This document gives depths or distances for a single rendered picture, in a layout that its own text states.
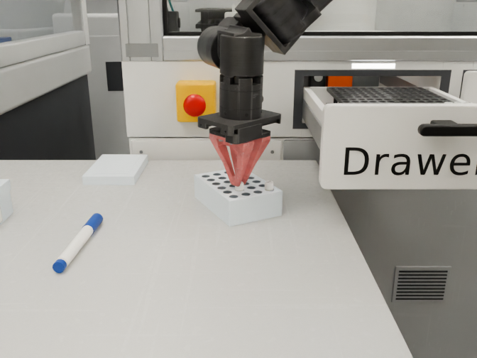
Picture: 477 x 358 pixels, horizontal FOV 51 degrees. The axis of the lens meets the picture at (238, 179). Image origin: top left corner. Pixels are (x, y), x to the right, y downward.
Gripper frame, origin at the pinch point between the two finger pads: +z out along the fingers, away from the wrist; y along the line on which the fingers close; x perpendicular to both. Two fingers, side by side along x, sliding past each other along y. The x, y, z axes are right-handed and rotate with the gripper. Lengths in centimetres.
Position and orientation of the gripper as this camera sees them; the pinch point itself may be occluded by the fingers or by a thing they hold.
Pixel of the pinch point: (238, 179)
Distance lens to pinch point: 70.1
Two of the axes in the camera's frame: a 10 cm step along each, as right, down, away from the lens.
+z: -0.3, 9.4, 3.5
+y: -6.9, 2.4, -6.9
